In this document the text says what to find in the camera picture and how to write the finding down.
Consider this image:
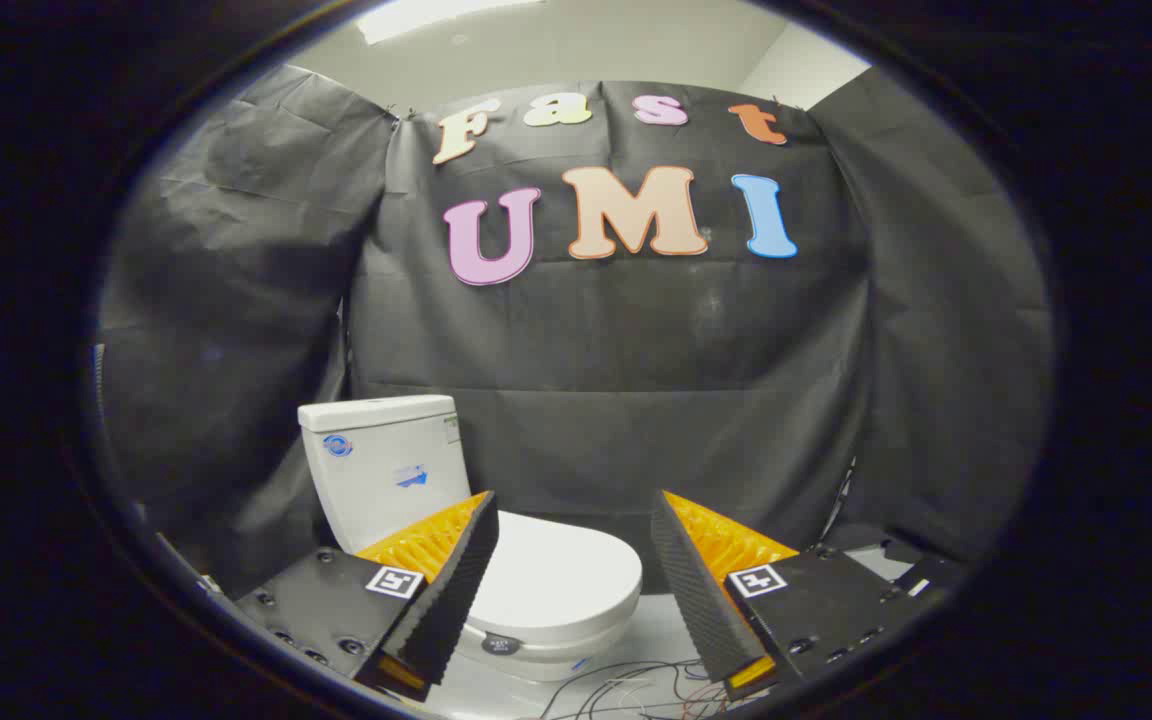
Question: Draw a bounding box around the small black box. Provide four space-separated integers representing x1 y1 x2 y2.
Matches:
876 555 967 603

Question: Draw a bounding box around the tangle of thin floor cables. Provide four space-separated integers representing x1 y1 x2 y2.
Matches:
534 658 737 720

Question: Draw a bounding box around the black backdrop cloth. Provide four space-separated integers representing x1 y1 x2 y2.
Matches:
96 65 1055 601

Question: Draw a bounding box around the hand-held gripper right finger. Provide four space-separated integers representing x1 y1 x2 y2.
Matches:
650 489 939 702

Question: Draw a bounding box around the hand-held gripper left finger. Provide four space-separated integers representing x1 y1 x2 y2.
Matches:
234 490 499 702

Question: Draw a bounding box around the white ceramic toilet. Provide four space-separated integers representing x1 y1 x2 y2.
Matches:
298 395 643 683

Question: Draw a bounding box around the white toilet lid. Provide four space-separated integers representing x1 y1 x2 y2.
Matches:
461 510 643 657

